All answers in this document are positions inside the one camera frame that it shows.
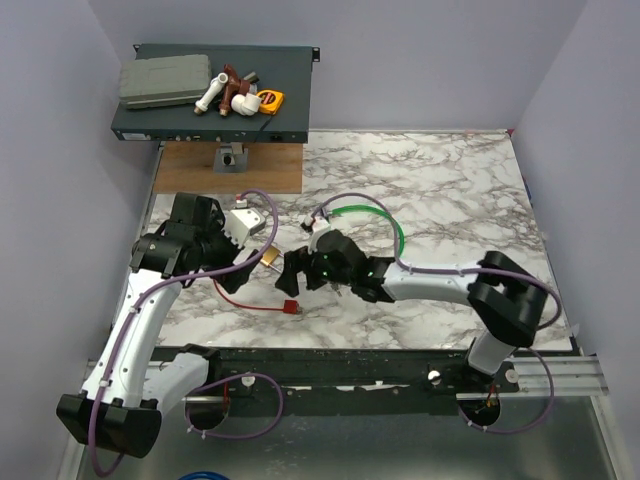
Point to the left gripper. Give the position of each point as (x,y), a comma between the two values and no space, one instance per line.
(232,280)

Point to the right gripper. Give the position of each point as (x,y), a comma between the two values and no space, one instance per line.
(296,261)

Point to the brass padlock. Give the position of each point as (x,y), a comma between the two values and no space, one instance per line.
(270,256)

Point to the red cable lock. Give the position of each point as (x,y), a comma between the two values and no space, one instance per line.
(288,307)

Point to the green cable lock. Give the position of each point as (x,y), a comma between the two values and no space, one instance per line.
(362,208)

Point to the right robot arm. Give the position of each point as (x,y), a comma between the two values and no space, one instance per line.
(508,301)

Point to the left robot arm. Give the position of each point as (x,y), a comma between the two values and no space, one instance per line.
(121,405)

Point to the white elbow fitting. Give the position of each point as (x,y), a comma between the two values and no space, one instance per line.
(246,104)

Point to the wooden board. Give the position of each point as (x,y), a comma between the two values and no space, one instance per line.
(189,167)

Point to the yellow tape measure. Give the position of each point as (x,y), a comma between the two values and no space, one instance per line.
(270,101)

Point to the white pipe fitting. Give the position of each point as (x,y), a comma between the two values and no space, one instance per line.
(216,86)

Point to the brown pipe fitting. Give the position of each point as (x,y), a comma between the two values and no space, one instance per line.
(235,85)

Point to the grey plastic case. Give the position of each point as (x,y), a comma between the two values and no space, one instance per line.
(164,81)

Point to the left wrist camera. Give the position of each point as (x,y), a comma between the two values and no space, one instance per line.
(241,224)

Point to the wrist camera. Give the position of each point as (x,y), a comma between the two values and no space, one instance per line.
(241,224)
(316,227)

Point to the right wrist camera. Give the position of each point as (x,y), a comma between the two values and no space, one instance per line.
(316,227)

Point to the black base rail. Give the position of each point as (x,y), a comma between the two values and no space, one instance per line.
(349,382)

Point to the grey metal bracket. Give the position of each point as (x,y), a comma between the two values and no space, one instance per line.
(231,158)

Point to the dark rack switch box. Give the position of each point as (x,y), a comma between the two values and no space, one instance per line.
(287,69)

